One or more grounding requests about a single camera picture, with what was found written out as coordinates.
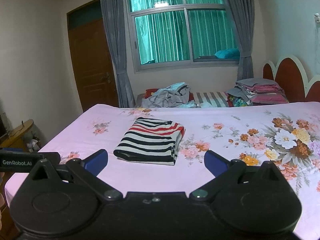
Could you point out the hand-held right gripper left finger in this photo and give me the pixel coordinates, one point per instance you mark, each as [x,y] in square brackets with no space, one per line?
[96,160]

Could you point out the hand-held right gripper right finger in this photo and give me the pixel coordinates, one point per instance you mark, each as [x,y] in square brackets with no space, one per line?
[216,162]

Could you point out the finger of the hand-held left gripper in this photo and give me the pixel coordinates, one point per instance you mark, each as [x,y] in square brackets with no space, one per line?
[51,157]

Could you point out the striped cartoon sweater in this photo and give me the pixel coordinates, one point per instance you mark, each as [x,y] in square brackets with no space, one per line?
[152,140]

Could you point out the pile of grey clothes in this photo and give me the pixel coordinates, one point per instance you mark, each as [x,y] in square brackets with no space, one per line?
[170,96]

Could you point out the wooden side table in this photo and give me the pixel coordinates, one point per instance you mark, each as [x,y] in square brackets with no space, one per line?
[20,131]

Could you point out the dark screen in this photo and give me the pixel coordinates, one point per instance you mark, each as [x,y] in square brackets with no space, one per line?
[3,127]

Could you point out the pink floral bed sheet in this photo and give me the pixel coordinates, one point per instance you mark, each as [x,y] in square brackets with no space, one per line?
[225,120]

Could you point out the grey striped blanket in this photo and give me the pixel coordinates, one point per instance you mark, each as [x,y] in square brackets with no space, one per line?
[212,99]

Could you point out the colourful floral cloth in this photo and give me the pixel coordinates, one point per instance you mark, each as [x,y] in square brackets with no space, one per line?
[238,102]

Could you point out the stack of folded pink bedding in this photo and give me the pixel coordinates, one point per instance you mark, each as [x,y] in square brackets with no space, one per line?
[265,91]

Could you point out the red pillow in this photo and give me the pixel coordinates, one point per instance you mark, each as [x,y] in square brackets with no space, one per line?
[151,92]

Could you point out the brown wooden door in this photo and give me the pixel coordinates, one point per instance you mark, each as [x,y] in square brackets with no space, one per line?
[90,60]

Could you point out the teal cloth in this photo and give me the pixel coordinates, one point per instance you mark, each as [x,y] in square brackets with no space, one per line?
[227,53]

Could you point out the red scalloped headboard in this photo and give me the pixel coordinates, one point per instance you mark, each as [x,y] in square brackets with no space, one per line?
[292,77]

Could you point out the grey curtain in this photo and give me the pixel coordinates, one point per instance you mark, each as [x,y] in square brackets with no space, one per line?
[117,42]
[240,30]

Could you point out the sliding glass window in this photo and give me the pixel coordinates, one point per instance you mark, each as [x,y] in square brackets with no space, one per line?
[180,25]

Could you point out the white wall hook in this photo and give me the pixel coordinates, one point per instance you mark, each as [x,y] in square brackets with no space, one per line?
[317,18]

